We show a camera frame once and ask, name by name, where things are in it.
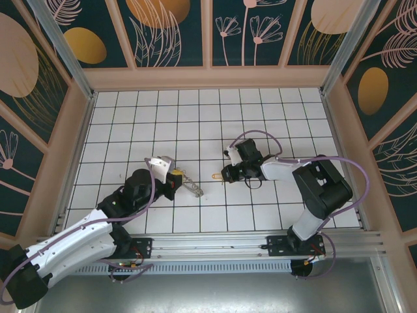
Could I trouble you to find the small clear plastic bag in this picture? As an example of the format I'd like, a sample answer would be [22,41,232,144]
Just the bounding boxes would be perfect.
[181,175,205,198]

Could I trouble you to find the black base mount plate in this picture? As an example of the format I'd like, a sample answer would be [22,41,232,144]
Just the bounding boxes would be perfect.
[266,235,326,258]
[128,237,153,260]

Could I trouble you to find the aluminium frame bar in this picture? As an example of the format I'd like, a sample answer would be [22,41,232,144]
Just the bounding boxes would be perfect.
[371,250,403,313]

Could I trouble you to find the grey slotted cable duct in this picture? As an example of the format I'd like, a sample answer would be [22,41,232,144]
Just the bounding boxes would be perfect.
[58,260,293,275]

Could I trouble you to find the thin black cable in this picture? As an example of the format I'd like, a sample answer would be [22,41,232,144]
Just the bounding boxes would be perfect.
[243,175,263,190]

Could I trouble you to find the yellow connector power wires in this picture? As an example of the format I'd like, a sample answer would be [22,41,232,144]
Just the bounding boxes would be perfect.
[119,249,146,271]
[304,243,326,264]

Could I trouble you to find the aluminium corner post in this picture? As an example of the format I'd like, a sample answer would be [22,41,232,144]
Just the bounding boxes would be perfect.
[321,0,372,96]
[27,0,98,100]

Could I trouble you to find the aluminium side rail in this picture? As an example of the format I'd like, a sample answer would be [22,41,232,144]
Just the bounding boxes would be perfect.
[320,93,369,231]
[57,93,98,231]

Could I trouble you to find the grey metal tray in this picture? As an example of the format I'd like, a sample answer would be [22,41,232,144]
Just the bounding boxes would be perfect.
[32,260,392,313]

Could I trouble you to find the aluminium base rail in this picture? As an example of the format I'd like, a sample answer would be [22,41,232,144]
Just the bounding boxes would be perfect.
[35,231,385,260]

